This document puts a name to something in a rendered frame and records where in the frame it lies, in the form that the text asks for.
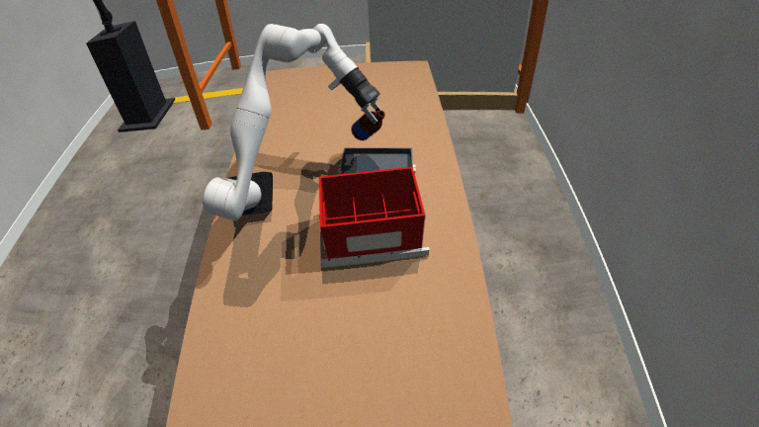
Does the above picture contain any brown bottle with blue label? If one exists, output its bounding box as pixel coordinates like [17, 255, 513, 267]
[351, 110, 385, 140]

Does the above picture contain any red crate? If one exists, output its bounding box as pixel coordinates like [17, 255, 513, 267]
[319, 167, 425, 259]

